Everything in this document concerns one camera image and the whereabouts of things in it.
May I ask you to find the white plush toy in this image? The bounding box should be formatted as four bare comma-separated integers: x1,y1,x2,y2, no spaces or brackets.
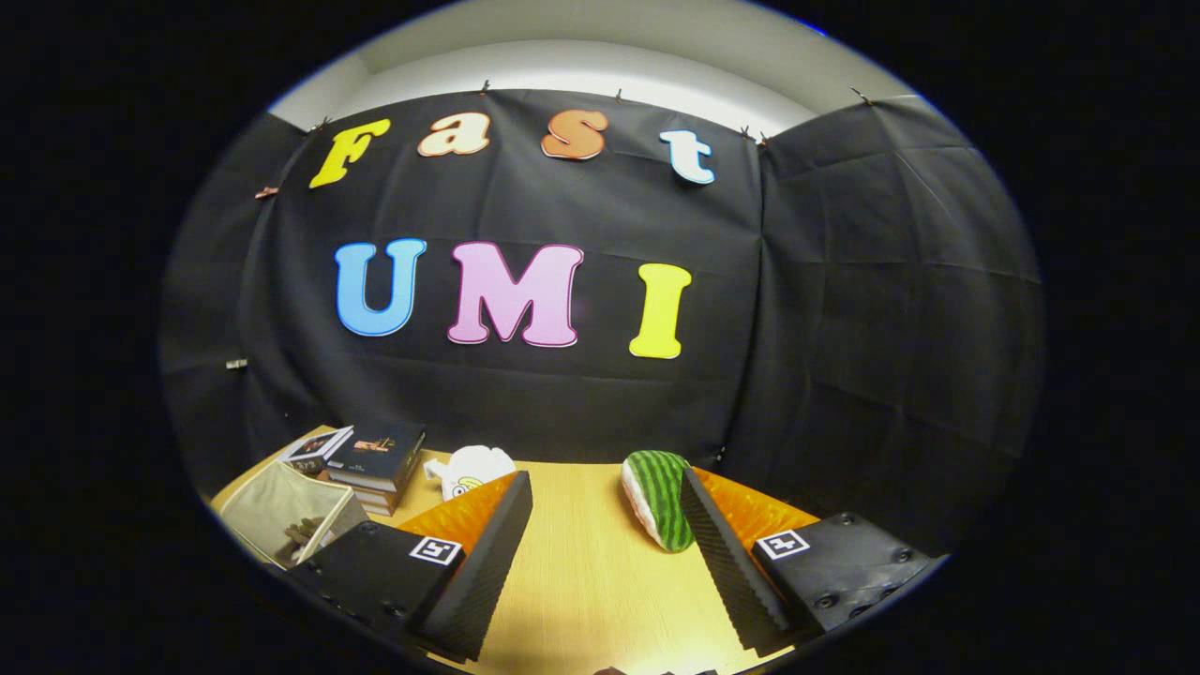
424,445,517,503

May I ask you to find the watermelon slice plush toy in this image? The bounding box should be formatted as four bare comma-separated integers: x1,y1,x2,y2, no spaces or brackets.
621,450,697,553

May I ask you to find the black hardcover book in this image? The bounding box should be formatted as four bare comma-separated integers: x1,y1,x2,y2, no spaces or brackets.
325,419,428,493

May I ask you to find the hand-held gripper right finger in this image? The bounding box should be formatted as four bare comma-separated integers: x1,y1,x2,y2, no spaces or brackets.
679,467,948,657

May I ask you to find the black backdrop cloth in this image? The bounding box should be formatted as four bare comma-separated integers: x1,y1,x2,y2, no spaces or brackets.
159,89,1046,563

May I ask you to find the grey fabric storage box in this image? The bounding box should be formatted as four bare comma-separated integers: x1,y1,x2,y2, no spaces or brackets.
218,459,371,571

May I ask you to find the white book with portrait cover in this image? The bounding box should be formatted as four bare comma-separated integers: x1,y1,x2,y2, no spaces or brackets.
278,426,355,474

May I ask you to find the brown book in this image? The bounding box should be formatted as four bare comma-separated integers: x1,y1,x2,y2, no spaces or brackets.
352,483,404,517

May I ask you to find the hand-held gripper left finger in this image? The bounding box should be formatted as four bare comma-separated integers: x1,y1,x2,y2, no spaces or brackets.
286,471,533,663

